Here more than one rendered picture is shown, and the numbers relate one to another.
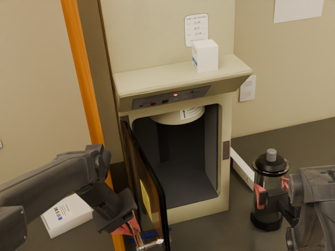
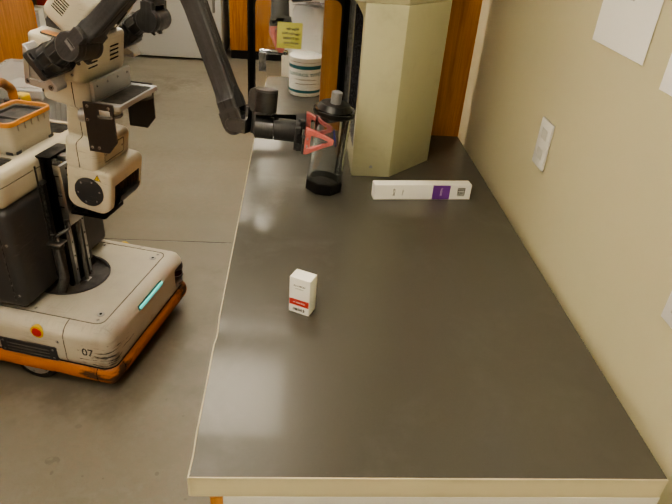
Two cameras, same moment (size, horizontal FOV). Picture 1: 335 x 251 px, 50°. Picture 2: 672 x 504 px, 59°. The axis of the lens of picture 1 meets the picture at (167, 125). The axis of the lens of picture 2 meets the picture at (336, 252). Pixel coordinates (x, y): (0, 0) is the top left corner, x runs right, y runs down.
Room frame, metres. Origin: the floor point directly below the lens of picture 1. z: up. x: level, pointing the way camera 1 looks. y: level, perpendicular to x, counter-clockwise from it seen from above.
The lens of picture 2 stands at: (1.06, -1.77, 1.65)
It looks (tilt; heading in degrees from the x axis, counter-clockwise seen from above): 31 degrees down; 97
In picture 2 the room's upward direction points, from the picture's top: 5 degrees clockwise
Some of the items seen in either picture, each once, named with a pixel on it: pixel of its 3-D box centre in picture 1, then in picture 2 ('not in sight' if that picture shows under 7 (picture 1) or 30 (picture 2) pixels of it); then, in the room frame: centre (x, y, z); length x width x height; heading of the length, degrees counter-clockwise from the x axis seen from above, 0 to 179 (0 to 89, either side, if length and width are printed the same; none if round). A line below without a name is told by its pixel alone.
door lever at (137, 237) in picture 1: (143, 234); not in sight; (0.58, 0.08, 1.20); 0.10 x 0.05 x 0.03; 17
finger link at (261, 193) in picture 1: (265, 192); (315, 128); (0.79, -0.28, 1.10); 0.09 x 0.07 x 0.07; 12
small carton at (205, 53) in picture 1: (205, 56); not in sight; (0.81, -0.10, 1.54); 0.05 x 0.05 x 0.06; 8
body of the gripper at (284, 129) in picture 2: (288, 205); (287, 130); (0.73, -0.32, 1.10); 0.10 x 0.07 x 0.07; 102
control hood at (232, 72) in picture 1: (182, 90); not in sight; (0.80, -0.04, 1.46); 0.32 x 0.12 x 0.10; 102
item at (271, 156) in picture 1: (270, 160); (335, 104); (0.85, -0.30, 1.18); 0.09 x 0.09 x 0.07
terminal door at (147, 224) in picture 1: (147, 212); (297, 59); (0.66, 0.07, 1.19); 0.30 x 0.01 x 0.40; 17
